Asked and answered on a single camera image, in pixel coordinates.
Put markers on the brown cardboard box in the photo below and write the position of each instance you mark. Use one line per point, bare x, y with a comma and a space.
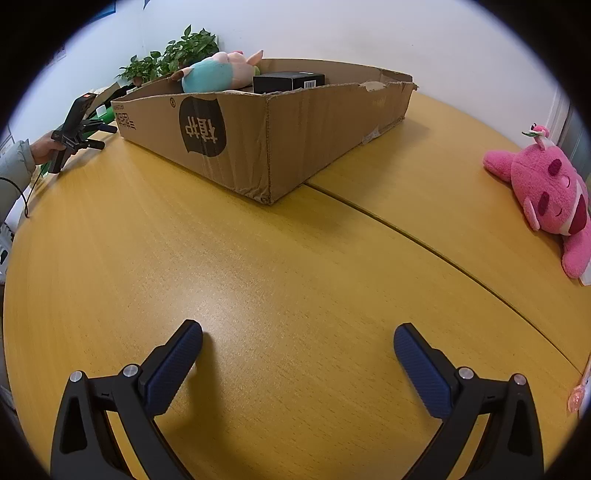
323, 134

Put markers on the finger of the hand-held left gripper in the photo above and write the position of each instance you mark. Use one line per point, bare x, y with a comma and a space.
99, 126
92, 143

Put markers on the small pink clear item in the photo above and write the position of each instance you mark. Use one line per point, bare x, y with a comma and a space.
577, 397

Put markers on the small green potted plant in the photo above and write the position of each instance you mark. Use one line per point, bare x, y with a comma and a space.
138, 69

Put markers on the wooden desktop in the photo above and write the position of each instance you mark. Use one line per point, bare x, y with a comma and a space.
277, 277

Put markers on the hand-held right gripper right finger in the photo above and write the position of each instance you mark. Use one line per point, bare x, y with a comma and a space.
422, 369

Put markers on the small black box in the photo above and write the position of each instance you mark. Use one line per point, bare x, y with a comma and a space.
281, 83

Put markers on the person's left hand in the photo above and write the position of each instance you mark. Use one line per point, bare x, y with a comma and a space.
46, 147

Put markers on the person's left forearm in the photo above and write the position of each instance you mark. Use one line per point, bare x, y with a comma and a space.
16, 170

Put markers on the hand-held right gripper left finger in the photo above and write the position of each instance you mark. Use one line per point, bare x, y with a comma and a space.
173, 364

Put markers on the large green potted plant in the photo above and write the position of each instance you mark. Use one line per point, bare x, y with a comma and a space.
187, 50

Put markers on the teal and pink plush toy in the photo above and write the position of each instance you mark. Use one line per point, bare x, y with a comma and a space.
207, 76

